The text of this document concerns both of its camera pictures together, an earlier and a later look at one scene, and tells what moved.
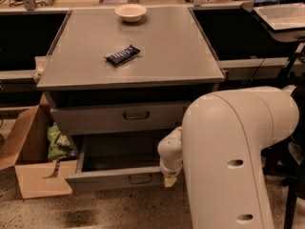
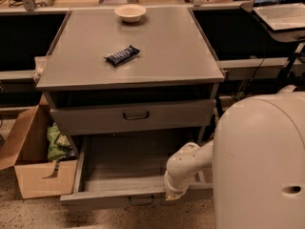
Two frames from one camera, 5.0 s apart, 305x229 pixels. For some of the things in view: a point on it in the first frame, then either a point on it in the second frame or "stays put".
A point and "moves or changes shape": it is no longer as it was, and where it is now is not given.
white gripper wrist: [171, 170] to [172, 190]
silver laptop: [281, 6] stays put
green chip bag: [59, 144] stays put
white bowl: [131, 12] stays put
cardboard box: [26, 150] stays put
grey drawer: [117, 163] moves or changes shape
